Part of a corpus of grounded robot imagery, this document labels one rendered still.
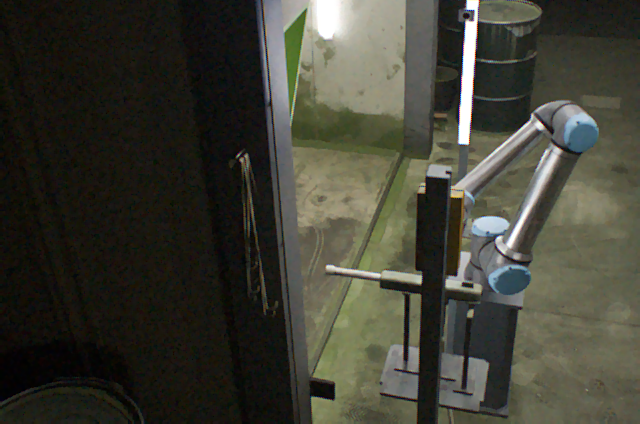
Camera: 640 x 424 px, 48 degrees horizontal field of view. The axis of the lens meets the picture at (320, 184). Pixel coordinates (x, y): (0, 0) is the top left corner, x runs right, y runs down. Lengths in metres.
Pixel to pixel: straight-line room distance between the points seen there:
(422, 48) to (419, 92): 0.32
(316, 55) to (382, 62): 0.47
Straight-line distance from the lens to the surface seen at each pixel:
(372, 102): 5.07
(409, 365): 2.46
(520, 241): 2.73
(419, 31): 4.81
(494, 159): 2.70
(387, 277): 2.24
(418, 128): 5.09
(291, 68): 3.32
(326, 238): 4.31
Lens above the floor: 2.54
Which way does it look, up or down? 31 degrees down
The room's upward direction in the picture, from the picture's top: 3 degrees counter-clockwise
